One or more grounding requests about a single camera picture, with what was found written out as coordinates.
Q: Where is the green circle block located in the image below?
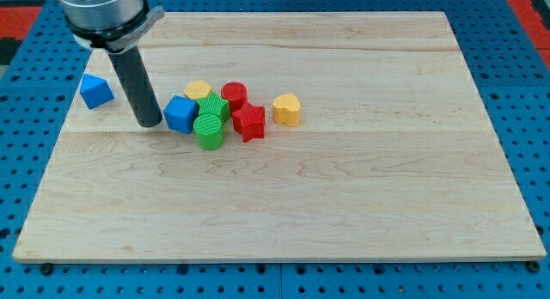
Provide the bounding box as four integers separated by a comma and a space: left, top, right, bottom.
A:
193, 113, 224, 150

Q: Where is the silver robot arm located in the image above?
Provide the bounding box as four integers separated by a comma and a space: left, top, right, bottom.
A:
55, 0, 164, 55

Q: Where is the red star block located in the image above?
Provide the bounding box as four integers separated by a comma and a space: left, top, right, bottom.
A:
232, 102, 266, 143

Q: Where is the red circle block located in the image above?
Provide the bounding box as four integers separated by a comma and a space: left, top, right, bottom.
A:
221, 82, 248, 113

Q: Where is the green star block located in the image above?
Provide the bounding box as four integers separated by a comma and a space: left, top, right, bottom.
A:
197, 92, 230, 123

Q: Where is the wooden board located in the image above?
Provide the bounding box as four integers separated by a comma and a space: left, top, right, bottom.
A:
13, 11, 547, 264

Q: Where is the yellow heart block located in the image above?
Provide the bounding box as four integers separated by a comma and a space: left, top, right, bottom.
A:
272, 93, 302, 127

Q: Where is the yellow hexagon block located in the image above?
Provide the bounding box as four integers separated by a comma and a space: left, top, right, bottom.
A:
184, 80, 213, 100

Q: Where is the blue cube block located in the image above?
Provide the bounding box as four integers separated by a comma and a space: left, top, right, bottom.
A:
163, 95, 199, 134

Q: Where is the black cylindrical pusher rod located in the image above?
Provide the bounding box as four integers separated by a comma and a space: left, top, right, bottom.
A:
108, 46, 162, 128

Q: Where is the blue triangle block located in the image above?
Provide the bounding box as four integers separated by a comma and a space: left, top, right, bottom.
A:
80, 74, 114, 109

